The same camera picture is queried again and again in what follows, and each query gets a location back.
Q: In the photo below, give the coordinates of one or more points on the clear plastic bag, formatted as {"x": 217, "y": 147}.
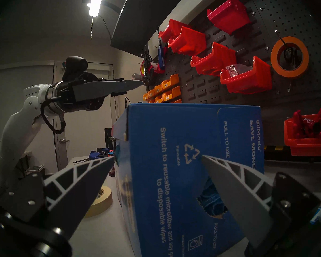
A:
{"x": 236, "y": 69}

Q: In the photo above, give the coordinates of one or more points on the yellow bin labelled M3-6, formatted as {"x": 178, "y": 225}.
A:
{"x": 178, "y": 101}

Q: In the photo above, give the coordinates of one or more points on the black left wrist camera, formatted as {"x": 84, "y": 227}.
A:
{"x": 75, "y": 66}

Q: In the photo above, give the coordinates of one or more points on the yellow bin labelled M3X6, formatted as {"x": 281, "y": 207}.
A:
{"x": 171, "y": 82}

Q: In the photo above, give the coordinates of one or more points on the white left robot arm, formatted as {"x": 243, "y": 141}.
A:
{"x": 16, "y": 130}

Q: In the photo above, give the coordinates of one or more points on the dark red plastic bin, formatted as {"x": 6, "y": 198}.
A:
{"x": 230, "y": 18}

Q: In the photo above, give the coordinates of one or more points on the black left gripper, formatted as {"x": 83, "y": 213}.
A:
{"x": 65, "y": 97}

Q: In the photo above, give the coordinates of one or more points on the blue hand tool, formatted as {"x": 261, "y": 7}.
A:
{"x": 161, "y": 58}

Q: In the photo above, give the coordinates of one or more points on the yellow bin labelled M3-4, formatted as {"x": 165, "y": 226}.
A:
{"x": 172, "y": 94}

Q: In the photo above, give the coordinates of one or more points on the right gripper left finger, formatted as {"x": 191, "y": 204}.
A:
{"x": 77, "y": 195}

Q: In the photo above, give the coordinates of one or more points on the black overhead cabinet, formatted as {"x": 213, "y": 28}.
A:
{"x": 144, "y": 23}

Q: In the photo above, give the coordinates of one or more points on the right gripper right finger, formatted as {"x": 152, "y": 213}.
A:
{"x": 240, "y": 203}

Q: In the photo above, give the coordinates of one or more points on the blue microfiber towel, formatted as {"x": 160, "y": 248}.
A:
{"x": 211, "y": 203}

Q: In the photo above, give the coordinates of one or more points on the ceiling light bar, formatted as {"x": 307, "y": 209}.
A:
{"x": 95, "y": 4}

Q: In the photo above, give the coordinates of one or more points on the red bin with plastic bag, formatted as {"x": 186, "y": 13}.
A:
{"x": 246, "y": 83}

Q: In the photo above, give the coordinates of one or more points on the grey door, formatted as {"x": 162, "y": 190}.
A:
{"x": 83, "y": 141}

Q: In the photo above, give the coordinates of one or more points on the blue clamp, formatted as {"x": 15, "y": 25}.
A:
{"x": 96, "y": 154}

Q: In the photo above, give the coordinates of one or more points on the grey duct tape roll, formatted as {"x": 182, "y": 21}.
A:
{"x": 136, "y": 77}

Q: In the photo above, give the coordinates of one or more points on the blue shop towel box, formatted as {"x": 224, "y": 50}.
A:
{"x": 163, "y": 178}

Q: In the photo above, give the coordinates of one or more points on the red yellow tape roll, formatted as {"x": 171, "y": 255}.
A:
{"x": 142, "y": 69}

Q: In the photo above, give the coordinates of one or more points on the beige masking tape roll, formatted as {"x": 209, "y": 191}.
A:
{"x": 103, "y": 203}

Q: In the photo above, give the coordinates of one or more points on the orange tape roll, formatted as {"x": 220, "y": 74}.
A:
{"x": 275, "y": 58}

